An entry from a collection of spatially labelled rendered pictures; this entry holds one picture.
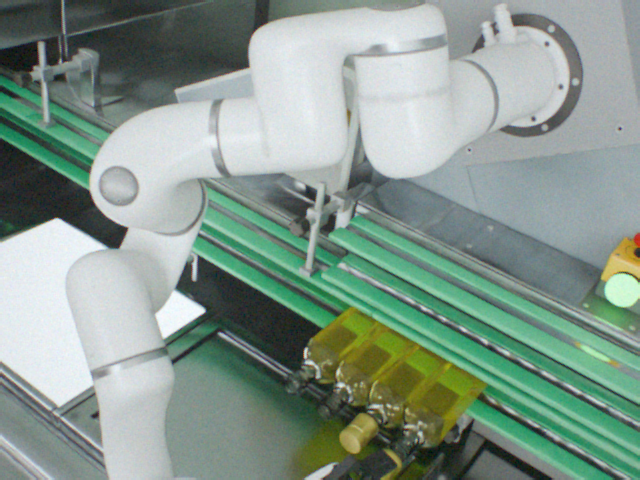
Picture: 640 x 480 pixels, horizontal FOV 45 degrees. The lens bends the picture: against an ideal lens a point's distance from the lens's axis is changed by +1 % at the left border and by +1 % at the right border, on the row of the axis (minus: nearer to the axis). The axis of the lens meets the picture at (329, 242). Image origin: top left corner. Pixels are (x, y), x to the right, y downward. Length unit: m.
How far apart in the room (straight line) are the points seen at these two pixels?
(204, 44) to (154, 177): 1.37
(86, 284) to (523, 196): 0.68
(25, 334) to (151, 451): 0.48
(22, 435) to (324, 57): 0.72
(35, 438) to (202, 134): 0.57
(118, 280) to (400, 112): 0.35
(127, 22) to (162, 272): 1.10
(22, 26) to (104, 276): 1.00
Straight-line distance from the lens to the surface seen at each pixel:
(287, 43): 0.78
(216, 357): 1.32
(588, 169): 1.18
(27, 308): 1.42
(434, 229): 1.20
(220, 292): 1.50
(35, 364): 1.32
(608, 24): 1.00
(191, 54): 2.15
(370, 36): 0.76
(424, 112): 0.77
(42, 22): 1.81
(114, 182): 0.83
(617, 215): 1.19
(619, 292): 1.12
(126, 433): 0.93
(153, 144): 0.82
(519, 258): 1.19
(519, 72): 0.94
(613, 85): 1.00
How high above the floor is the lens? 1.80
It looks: 46 degrees down
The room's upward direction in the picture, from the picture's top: 124 degrees counter-clockwise
